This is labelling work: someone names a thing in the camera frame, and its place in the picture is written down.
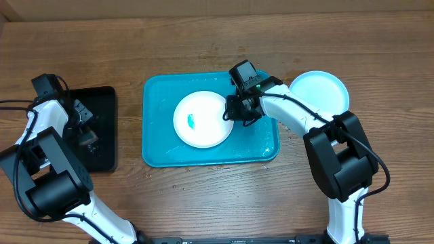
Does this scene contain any dark scrubbing sponge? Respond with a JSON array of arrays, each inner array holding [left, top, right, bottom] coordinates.
[[79, 130, 98, 146]]

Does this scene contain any white plate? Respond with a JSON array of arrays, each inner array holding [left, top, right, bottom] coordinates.
[[173, 91, 234, 148]]

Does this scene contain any light blue plate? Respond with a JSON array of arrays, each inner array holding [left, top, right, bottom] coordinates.
[[290, 70, 350, 115]]

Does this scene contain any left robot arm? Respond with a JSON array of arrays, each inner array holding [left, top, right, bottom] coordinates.
[[1, 97, 148, 243]]

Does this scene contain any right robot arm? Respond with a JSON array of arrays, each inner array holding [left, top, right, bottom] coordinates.
[[223, 75, 381, 243]]

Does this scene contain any black plastic tray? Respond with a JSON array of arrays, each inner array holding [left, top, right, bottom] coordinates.
[[63, 86, 118, 173]]

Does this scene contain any teal plastic tray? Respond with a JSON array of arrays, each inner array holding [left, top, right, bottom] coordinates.
[[142, 72, 280, 167]]

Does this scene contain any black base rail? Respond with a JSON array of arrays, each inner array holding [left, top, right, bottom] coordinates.
[[145, 233, 391, 244]]

